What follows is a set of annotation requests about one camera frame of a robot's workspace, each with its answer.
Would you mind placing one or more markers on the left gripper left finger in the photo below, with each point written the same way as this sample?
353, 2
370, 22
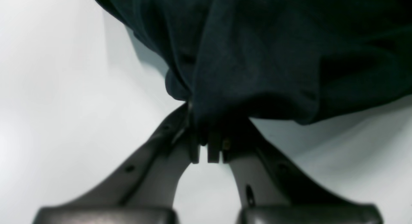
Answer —
142, 189

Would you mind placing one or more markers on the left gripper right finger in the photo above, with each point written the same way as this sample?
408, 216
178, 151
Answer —
272, 189

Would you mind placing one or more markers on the plain black T-shirt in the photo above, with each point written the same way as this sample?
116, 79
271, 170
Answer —
301, 60

